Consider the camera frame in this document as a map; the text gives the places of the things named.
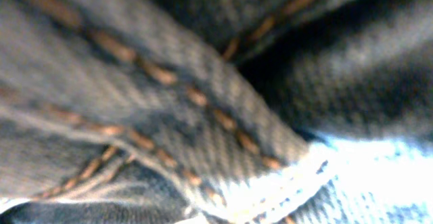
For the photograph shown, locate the blue denim jeans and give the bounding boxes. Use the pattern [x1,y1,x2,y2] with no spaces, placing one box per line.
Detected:
[1,0,432,223]

